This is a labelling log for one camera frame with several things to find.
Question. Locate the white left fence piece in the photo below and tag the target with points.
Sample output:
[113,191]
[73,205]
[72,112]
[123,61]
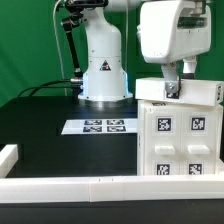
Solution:
[8,158]

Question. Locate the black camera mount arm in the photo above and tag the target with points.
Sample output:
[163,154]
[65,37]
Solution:
[76,14]

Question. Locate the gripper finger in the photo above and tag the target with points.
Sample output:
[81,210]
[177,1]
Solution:
[172,81]
[189,67]

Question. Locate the white front fence rail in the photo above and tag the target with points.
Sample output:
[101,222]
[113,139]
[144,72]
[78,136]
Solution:
[107,189]

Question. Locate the white cabinet body box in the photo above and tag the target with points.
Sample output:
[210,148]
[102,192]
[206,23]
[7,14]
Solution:
[144,106]

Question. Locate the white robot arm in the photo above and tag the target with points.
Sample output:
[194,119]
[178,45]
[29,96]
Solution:
[105,80]

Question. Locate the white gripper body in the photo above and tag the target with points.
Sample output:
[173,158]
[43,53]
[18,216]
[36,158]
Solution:
[172,30]

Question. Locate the white cabinet top block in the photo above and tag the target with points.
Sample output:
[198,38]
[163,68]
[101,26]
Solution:
[195,92]

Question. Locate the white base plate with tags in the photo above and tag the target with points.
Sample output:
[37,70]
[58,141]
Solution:
[99,126]

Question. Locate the white cabinet door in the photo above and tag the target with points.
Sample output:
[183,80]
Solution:
[162,142]
[199,132]

